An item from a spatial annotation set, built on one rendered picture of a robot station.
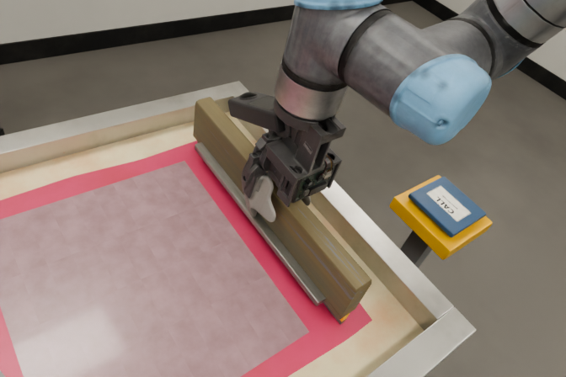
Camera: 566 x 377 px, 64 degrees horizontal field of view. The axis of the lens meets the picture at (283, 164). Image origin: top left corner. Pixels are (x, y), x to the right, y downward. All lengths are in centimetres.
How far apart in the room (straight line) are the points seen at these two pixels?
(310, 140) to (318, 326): 25
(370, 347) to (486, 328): 142
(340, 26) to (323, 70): 5
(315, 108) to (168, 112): 38
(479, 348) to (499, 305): 25
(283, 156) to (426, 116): 21
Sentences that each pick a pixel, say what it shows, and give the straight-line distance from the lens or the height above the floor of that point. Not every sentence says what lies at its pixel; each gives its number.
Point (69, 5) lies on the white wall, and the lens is 267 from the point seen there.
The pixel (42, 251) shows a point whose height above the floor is 95.
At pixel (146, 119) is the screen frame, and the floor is 99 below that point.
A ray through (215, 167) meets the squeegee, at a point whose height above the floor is 99.
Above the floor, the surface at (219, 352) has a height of 95.
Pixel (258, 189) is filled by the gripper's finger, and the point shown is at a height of 105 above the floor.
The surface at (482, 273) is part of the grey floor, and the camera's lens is 218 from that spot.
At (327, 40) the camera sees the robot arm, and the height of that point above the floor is 130.
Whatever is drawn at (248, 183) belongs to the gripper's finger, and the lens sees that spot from 58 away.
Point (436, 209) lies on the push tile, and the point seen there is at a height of 97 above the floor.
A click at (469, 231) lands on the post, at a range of 83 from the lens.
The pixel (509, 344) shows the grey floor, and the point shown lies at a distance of 205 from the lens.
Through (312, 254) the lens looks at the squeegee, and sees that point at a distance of 58.
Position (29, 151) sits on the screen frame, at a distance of 75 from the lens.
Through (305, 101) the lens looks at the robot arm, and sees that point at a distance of 46.
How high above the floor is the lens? 149
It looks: 43 degrees down
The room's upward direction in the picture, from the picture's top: 16 degrees clockwise
